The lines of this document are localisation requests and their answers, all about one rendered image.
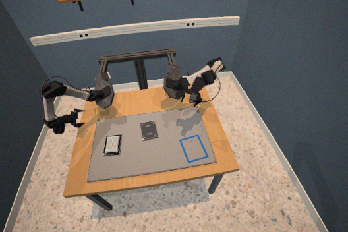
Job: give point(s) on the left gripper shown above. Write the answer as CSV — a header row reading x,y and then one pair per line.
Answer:
x,y
195,95

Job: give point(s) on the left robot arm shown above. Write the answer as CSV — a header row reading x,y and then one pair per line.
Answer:
x,y
200,79

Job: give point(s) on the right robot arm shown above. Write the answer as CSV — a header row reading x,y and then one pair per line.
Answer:
x,y
54,89

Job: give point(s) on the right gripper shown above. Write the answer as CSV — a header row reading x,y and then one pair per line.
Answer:
x,y
72,118

